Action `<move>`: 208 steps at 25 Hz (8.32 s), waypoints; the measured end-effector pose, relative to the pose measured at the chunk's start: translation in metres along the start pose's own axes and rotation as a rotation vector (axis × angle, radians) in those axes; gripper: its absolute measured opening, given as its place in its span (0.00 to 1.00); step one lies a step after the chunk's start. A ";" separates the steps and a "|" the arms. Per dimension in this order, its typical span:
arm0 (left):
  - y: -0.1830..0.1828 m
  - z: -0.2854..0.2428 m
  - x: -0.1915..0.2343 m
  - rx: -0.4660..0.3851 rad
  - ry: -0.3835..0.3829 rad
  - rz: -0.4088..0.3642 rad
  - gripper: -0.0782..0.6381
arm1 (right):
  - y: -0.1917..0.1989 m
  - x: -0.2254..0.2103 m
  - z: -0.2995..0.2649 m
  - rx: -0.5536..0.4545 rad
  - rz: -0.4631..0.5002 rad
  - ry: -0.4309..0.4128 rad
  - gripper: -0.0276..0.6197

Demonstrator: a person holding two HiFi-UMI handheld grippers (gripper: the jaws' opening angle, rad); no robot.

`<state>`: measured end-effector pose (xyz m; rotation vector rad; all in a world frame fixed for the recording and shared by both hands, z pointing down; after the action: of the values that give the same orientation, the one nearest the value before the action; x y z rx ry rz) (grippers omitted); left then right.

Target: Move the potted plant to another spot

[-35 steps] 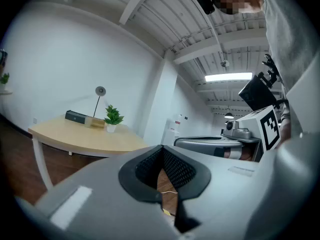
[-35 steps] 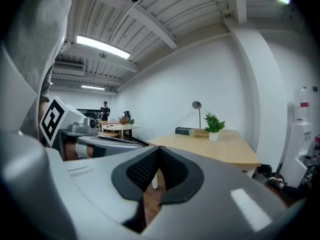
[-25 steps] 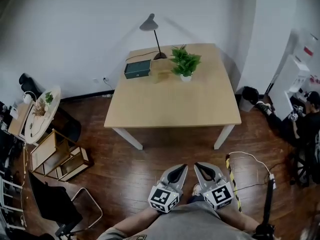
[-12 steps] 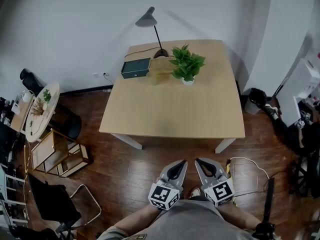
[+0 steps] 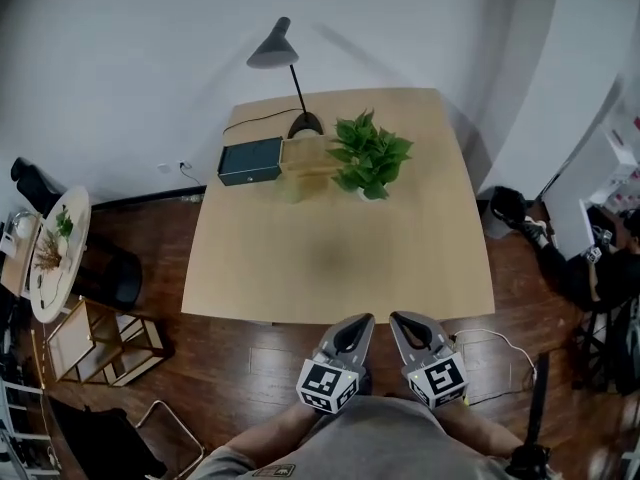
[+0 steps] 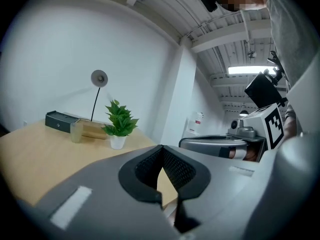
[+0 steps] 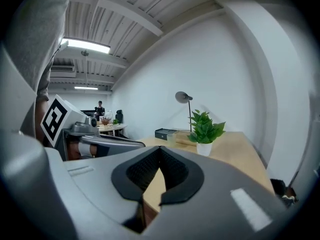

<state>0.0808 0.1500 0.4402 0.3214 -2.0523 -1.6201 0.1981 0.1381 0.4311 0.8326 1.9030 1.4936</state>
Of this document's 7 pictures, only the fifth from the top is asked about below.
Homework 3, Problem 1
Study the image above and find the person's left forearm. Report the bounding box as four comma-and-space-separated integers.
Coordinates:
233, 401, 322, 465

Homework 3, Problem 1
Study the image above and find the person's right forearm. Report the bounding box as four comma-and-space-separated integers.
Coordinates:
437, 401, 527, 460

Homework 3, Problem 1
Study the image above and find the round white table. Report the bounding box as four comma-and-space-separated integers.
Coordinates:
28, 185, 92, 324

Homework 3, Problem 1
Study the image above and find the black round bin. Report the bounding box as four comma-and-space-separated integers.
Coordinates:
79, 237, 144, 314

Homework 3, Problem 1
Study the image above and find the wooden box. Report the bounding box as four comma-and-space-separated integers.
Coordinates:
279, 134, 347, 180

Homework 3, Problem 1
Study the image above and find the grey desk lamp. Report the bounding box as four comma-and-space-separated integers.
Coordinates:
246, 16, 326, 139

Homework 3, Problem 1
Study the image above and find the dried brown plant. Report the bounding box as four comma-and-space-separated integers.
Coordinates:
33, 230, 69, 272

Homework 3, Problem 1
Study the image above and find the white floor cable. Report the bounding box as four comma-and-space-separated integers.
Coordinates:
452, 328, 537, 405

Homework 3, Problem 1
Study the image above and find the small green potted plant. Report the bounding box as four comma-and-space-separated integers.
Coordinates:
53, 206, 75, 242

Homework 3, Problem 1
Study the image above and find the white cabinet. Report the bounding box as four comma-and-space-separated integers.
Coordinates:
542, 122, 640, 264

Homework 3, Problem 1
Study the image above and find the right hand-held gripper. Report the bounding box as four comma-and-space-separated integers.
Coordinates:
389, 311, 470, 412

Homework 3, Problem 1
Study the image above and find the black waste bin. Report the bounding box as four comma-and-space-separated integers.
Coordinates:
488, 186, 529, 240

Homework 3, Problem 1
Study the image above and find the white metal shelf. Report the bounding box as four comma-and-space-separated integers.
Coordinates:
0, 377, 61, 480

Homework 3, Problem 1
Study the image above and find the black device box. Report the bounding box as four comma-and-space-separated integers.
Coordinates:
504, 445, 551, 480

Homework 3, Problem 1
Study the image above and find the black chair chrome frame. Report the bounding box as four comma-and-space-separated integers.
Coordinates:
47, 397, 206, 480

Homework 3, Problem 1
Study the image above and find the dark green box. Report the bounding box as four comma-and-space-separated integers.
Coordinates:
217, 136, 285, 188

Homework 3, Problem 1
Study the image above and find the black office chair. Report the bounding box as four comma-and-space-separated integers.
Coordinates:
10, 156, 69, 214

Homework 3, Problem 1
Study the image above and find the black lamp cable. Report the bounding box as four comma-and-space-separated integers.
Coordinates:
222, 107, 306, 140

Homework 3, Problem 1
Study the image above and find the gold frame glass side table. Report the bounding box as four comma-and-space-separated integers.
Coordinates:
107, 312, 176, 387

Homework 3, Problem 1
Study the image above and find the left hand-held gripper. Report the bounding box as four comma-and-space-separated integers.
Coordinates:
295, 312, 376, 416

